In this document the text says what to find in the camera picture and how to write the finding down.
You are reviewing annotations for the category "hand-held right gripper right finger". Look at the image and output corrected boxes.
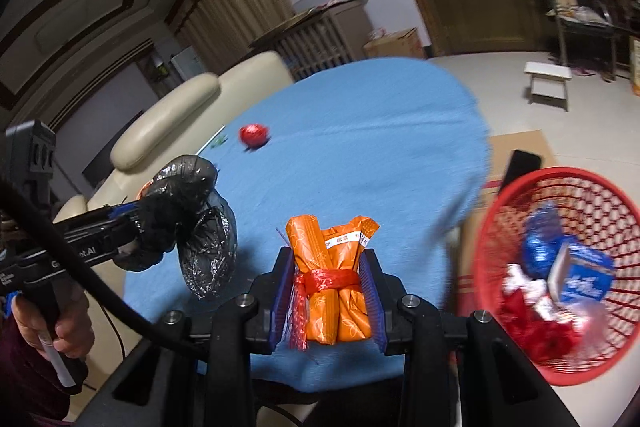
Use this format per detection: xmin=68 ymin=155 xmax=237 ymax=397
xmin=357 ymin=249 xmax=581 ymax=427

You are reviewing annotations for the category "black television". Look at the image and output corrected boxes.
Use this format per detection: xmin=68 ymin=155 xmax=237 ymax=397
xmin=82 ymin=139 xmax=128 ymax=192

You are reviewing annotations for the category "orange packet bundle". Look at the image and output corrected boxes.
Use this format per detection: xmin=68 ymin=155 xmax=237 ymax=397
xmin=276 ymin=214 xmax=382 ymax=350

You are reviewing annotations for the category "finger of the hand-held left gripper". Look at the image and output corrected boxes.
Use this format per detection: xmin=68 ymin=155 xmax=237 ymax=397
xmin=55 ymin=201 xmax=146 ymax=234

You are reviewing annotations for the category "small white stool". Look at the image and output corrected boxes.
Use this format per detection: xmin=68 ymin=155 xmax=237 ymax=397
xmin=524 ymin=61 xmax=572 ymax=112

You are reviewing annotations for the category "blue tablecloth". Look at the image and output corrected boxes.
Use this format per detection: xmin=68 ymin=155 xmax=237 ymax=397
xmin=120 ymin=57 xmax=493 ymax=395

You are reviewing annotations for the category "white refrigerator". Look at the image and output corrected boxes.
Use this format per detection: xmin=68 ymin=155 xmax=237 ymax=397
xmin=170 ymin=47 xmax=208 ymax=82

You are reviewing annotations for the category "thick black cable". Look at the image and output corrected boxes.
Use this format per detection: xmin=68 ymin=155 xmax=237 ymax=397
xmin=0 ymin=177 xmax=211 ymax=358

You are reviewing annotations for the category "person's left forearm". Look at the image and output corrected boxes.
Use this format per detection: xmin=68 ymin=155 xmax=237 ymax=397
xmin=0 ymin=322 xmax=71 ymax=423

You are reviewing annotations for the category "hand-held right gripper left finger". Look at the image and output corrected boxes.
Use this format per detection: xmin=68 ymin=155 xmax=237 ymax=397
xmin=75 ymin=247 xmax=296 ymax=427

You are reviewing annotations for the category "dark flat board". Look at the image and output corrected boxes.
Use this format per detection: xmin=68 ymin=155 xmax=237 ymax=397
xmin=500 ymin=150 xmax=543 ymax=198

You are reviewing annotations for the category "wooden crib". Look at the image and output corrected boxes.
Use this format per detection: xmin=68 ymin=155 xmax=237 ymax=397
xmin=250 ymin=0 xmax=373 ymax=80

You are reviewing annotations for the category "brown cardboard box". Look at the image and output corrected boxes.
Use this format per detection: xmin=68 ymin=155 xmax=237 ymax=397
xmin=362 ymin=27 xmax=426 ymax=60

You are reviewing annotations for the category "white straw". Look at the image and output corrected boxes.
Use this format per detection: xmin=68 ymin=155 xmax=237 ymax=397
xmin=199 ymin=126 xmax=224 ymax=154

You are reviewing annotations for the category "thin black cable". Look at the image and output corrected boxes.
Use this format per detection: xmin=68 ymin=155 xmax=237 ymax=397
xmin=100 ymin=302 xmax=126 ymax=358

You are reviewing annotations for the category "red plastic mesh basket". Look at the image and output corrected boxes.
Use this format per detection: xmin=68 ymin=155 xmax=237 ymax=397
xmin=472 ymin=167 xmax=640 ymax=387

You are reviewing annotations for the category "blue white carton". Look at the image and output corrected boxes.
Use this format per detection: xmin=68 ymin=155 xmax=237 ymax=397
xmin=547 ymin=241 xmax=616 ymax=305

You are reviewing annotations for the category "beige leather sofa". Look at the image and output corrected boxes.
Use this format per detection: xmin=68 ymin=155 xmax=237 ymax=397
xmin=52 ymin=51 xmax=296 ymax=358

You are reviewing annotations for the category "black plastic bag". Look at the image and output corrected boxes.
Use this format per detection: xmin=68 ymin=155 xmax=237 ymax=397
xmin=112 ymin=154 xmax=238 ymax=303

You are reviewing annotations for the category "person's left hand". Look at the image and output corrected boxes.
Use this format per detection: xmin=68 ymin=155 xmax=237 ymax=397
xmin=12 ymin=294 xmax=91 ymax=358

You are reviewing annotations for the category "orange printed carton box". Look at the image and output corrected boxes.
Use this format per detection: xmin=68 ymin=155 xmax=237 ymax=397
xmin=629 ymin=37 xmax=640 ymax=95

